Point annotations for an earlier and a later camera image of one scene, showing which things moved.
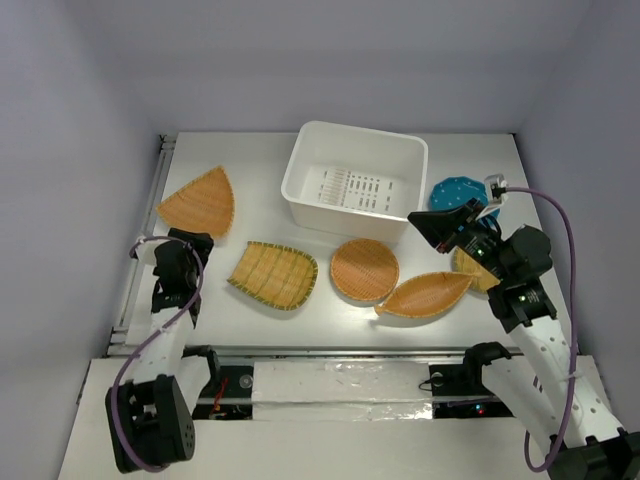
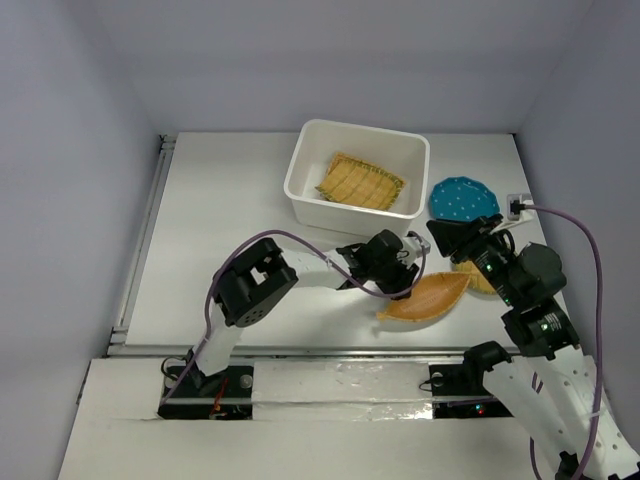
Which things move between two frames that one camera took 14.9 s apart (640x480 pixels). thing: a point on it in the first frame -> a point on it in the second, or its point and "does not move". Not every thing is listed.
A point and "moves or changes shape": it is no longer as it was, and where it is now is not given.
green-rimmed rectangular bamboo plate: [281, 277] moves or changes shape
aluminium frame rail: [119, 334] does not move
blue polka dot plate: [456, 191] does not move
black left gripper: [200, 241] -> [403, 276]
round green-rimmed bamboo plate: [463, 263] does not move
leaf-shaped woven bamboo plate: [423, 295] does not move
